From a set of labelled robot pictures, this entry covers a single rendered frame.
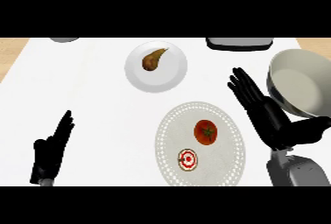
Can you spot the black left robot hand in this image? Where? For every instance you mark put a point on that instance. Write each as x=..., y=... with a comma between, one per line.
x=49, y=151

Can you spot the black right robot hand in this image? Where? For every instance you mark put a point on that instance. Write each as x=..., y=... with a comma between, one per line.
x=269, y=116

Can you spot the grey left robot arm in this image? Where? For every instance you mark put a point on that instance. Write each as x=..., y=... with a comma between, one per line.
x=46, y=183

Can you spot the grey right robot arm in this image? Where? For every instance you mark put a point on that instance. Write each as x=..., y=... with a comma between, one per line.
x=294, y=172

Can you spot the grey bowl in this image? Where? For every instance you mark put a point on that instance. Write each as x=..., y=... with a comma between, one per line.
x=302, y=83

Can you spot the red tomato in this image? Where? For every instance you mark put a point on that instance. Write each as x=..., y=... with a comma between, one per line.
x=206, y=132

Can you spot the round white placemat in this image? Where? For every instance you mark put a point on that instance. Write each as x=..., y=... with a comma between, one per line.
x=200, y=144

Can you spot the dark grey appliance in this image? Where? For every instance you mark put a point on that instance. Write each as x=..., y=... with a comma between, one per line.
x=240, y=43

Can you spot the white plate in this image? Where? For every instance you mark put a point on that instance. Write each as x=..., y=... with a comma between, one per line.
x=155, y=66

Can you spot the brown pear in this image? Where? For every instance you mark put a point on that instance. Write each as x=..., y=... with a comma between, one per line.
x=152, y=60

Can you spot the grey round object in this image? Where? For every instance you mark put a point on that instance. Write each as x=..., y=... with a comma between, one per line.
x=64, y=39

